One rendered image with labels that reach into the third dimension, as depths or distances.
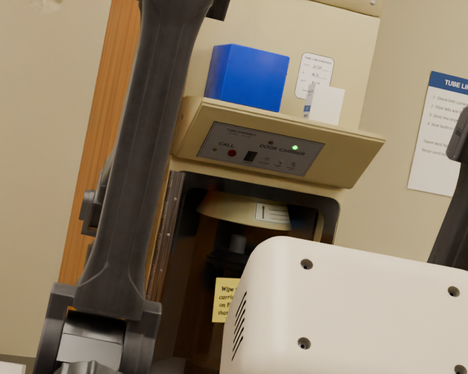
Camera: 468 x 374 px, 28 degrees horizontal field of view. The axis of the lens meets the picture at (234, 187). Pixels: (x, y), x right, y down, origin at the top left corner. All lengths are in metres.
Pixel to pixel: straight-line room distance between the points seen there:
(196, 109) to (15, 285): 0.69
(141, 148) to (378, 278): 0.23
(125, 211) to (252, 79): 0.66
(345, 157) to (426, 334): 0.83
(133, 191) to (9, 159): 1.12
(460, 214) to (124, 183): 0.50
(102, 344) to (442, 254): 0.52
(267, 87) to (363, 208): 0.74
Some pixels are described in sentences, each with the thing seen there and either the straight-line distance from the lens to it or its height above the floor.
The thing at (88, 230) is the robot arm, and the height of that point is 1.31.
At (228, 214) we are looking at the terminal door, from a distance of 1.56.
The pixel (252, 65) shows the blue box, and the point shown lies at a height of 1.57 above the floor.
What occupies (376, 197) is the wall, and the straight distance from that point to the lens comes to 2.15.
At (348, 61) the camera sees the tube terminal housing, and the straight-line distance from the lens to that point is 1.63.
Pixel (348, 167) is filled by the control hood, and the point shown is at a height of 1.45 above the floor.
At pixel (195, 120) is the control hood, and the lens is 1.45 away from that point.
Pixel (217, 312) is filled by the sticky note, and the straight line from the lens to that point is 1.58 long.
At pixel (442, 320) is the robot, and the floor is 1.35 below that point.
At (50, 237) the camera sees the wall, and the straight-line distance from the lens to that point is 1.95.
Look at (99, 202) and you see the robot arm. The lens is 1.13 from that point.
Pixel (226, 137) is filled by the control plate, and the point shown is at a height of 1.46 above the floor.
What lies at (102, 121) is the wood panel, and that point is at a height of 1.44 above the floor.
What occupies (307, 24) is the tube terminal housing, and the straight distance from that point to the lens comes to 1.60.
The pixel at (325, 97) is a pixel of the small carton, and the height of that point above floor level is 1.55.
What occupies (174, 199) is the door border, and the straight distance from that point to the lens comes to 1.53.
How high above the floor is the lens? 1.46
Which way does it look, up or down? 3 degrees down
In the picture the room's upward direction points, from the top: 11 degrees clockwise
